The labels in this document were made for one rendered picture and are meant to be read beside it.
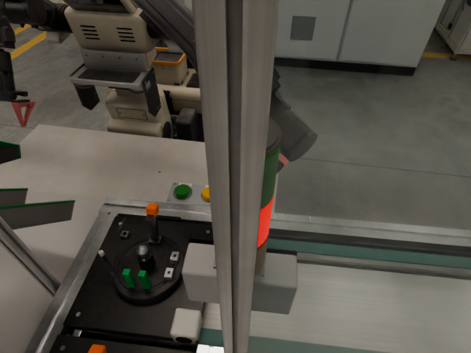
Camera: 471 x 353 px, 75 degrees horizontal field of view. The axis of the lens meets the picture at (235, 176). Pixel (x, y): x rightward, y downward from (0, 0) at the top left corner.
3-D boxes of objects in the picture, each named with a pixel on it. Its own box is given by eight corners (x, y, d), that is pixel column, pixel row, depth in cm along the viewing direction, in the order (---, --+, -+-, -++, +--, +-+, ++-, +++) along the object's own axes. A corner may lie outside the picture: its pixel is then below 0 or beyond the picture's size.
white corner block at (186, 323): (179, 315, 57) (175, 306, 54) (202, 318, 56) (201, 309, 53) (172, 342, 53) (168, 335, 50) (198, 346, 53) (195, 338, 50)
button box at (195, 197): (175, 197, 84) (172, 181, 79) (252, 203, 82) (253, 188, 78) (169, 217, 79) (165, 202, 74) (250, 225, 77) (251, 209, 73)
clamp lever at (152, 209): (151, 234, 64) (148, 202, 61) (160, 236, 63) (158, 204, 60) (145, 245, 60) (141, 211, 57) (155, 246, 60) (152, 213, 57)
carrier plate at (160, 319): (117, 220, 72) (115, 215, 70) (219, 230, 70) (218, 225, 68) (66, 328, 55) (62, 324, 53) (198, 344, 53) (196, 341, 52)
